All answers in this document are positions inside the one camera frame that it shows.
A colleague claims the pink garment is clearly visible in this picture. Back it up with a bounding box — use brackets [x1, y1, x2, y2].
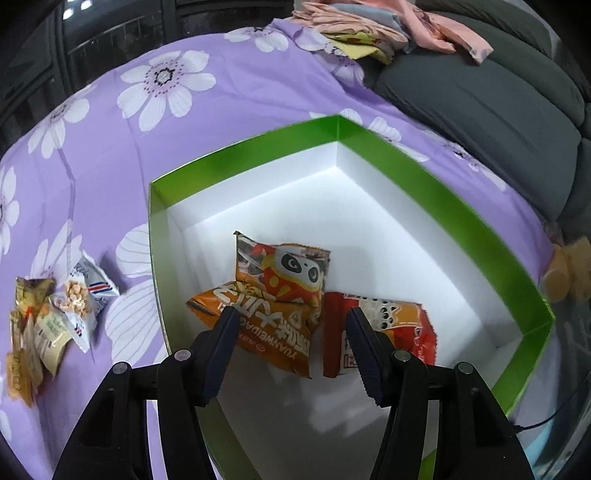
[292, 0, 407, 47]
[402, 0, 492, 63]

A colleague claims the green cardboard box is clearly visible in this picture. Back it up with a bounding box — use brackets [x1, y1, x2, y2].
[148, 115, 555, 480]

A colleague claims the black cable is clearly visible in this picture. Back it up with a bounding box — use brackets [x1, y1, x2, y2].
[512, 406, 561, 432]

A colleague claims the orange panda snack packet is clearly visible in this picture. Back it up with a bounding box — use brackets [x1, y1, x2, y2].
[233, 231, 332, 308]

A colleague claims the green white snack packet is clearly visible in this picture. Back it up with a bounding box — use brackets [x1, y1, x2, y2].
[32, 307, 72, 377]

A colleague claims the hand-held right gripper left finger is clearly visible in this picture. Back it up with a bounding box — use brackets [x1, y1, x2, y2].
[53, 305, 241, 480]

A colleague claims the white blue snack packet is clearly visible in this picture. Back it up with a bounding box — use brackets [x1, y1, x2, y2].
[69, 251, 120, 303]
[50, 291, 100, 354]

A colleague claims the red snack packet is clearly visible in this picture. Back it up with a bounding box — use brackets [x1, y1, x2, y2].
[322, 292, 437, 379]

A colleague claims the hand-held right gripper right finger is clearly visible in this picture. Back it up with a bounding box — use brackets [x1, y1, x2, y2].
[345, 307, 539, 480]

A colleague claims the yellow printed cloth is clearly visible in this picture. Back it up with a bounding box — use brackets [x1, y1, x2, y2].
[330, 25, 393, 63]

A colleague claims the gold brown snack packet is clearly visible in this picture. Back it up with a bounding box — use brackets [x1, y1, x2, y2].
[14, 277, 55, 308]

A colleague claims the purple floral bedsheet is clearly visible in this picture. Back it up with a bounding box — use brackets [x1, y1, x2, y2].
[0, 18, 555, 480]

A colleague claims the yellow plush toy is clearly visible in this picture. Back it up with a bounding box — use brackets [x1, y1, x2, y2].
[542, 235, 591, 301]

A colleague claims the yellow snack packet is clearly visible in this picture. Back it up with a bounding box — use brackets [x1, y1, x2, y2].
[6, 309, 44, 408]

